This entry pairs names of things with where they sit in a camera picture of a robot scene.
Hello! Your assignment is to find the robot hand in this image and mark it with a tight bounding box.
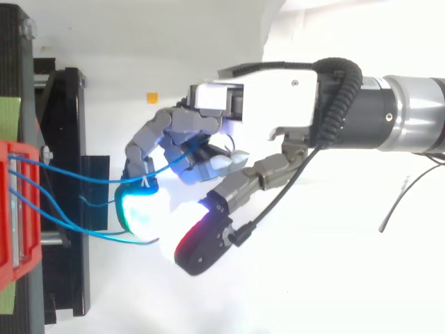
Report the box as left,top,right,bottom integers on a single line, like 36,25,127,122
115,61,320,277

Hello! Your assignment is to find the blue cable bundle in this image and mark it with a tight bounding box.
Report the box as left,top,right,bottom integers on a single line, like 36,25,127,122
7,133,238,246

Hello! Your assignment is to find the black stand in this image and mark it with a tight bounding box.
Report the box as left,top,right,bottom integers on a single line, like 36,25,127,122
0,3,111,334

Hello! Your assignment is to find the red bin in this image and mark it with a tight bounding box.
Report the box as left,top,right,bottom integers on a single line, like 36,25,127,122
0,139,43,294

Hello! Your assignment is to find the black coiled cable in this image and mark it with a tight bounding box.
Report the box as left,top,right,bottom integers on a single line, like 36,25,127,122
311,57,363,150

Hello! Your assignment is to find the thin black cable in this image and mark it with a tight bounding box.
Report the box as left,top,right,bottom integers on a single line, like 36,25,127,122
378,152,445,234
233,145,323,247

